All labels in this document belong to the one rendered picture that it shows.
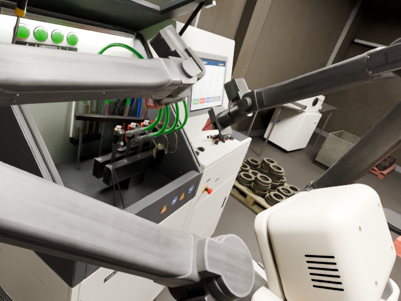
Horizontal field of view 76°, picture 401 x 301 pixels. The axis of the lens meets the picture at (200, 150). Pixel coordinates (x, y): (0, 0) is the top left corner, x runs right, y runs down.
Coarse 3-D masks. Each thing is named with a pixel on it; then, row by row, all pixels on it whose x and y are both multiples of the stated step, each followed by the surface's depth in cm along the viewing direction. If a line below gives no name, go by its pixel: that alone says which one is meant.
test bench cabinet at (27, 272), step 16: (0, 256) 96; (16, 256) 89; (32, 256) 82; (0, 272) 100; (16, 272) 92; (32, 272) 85; (48, 272) 79; (0, 288) 104; (16, 288) 96; (32, 288) 88; (48, 288) 82; (64, 288) 77
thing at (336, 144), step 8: (328, 136) 448; (336, 136) 490; (344, 136) 509; (352, 136) 500; (328, 144) 449; (336, 144) 441; (344, 144) 432; (352, 144) 424; (320, 152) 460; (328, 152) 451; (336, 152) 442; (344, 152) 433; (320, 160) 461; (328, 160) 452; (336, 160) 444; (328, 168) 462
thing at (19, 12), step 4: (20, 0) 59; (24, 0) 60; (20, 4) 60; (24, 4) 60; (16, 8) 61; (20, 8) 61; (24, 8) 61; (16, 12) 61; (20, 12) 61; (24, 12) 62; (20, 16) 62; (16, 20) 63; (16, 24) 63; (16, 28) 64; (16, 32) 65; (16, 36) 66; (12, 40) 66
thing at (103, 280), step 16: (160, 224) 109; (176, 224) 127; (96, 272) 82; (112, 272) 91; (80, 288) 78; (96, 288) 87; (112, 288) 97; (128, 288) 111; (144, 288) 130; (160, 288) 155
